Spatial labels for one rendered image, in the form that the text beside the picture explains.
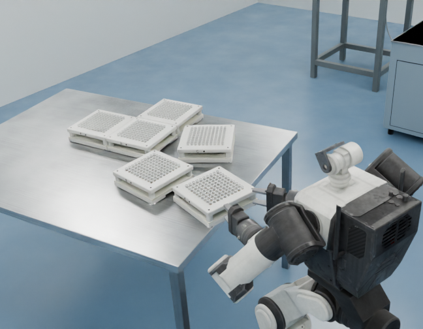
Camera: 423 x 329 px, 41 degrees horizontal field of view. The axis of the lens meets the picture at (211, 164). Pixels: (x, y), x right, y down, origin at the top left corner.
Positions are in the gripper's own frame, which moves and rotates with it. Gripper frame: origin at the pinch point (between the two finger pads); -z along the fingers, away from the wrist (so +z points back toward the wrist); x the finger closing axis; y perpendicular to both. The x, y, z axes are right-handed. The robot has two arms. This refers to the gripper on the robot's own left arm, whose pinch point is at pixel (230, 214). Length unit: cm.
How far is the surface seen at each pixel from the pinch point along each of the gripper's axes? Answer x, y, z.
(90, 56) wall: 76, 76, -424
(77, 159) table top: 7, -32, -87
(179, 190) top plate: -0.1, -8.4, -24.8
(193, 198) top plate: -0.1, -6.5, -16.8
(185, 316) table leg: 34.8, -24.1, 4.3
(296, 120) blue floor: 91, 177, -196
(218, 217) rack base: 4.5, -1.5, -6.6
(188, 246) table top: 7.1, -17.7, -0.1
